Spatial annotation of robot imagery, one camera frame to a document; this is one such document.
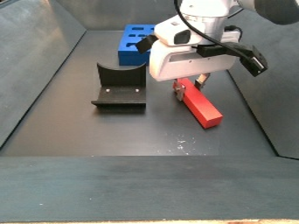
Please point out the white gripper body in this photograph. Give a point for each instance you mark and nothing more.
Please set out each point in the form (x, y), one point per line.
(174, 58)

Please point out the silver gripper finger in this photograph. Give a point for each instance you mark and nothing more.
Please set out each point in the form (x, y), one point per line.
(179, 88)
(200, 81)

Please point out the red rectangular block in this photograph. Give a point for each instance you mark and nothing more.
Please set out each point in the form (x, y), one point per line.
(200, 106)

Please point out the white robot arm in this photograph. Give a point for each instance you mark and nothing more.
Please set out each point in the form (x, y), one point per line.
(282, 12)

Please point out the blue foam shape board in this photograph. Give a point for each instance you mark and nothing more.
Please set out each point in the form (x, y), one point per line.
(128, 55)

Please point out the black curved fixture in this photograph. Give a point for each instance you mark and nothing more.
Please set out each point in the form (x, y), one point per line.
(122, 86)

